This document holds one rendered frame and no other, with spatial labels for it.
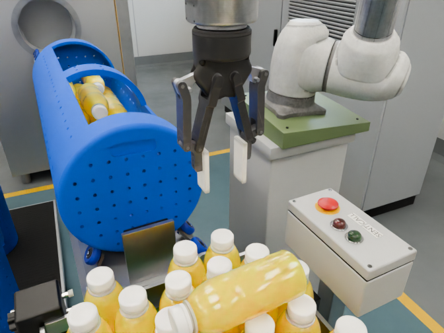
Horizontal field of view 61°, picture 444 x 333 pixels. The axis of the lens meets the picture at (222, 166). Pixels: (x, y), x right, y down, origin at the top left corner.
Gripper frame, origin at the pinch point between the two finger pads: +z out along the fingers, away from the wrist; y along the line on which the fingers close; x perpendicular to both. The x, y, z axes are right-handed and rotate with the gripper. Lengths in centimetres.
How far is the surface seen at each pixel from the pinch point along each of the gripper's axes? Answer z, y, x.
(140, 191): 12.0, 9.1, -17.1
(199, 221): 121, -51, -135
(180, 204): 17.5, 1.3, -17.1
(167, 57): 111, -165, -524
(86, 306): 13.6, 23.0, 4.9
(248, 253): 13.5, -1.8, 5.6
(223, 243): 13.7, 0.5, 1.6
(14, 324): 22.8, 33.9, -5.4
